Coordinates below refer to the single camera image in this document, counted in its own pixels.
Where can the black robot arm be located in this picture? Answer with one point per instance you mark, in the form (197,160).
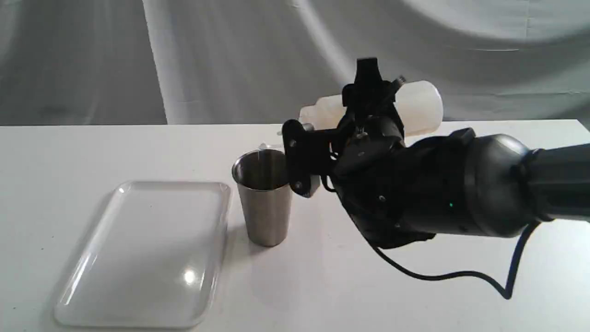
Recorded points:
(509,186)

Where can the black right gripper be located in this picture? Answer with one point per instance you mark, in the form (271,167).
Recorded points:
(394,194)

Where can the translucent plastic squeeze bottle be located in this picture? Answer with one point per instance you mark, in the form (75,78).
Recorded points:
(418,105)

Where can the white backdrop cloth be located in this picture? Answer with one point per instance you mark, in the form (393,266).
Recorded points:
(180,62)

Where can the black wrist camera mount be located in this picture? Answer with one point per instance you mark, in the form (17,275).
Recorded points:
(308,154)

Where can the stainless steel cup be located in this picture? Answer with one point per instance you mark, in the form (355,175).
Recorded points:
(263,186)

